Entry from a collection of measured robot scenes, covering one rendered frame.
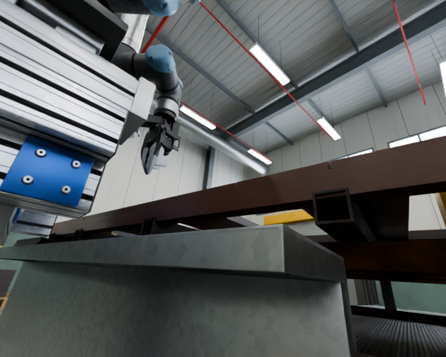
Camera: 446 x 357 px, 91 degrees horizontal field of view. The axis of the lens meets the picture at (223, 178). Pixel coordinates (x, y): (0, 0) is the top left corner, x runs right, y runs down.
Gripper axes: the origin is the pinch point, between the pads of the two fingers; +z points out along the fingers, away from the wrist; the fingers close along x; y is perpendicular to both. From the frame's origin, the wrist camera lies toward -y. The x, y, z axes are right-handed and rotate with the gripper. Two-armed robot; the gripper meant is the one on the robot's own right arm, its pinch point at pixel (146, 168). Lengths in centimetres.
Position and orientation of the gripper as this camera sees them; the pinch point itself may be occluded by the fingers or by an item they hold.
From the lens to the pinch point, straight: 64.5
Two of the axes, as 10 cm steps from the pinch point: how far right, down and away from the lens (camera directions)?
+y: 6.0, 3.7, 7.1
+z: -0.7, 9.1, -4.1
